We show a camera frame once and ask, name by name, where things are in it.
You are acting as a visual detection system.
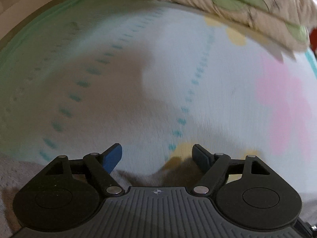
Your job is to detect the grey speckled pants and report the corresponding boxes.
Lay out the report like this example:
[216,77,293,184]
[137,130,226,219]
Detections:
[0,153,317,233]

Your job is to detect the pastel patterned bed sheet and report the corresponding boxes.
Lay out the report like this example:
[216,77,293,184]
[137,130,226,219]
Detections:
[1,0,316,193]

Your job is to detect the floral folded quilt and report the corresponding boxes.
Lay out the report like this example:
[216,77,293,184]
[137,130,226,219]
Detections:
[153,0,316,52]

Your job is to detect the red wooden post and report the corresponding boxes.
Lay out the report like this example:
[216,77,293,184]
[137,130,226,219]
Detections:
[309,28,317,55]

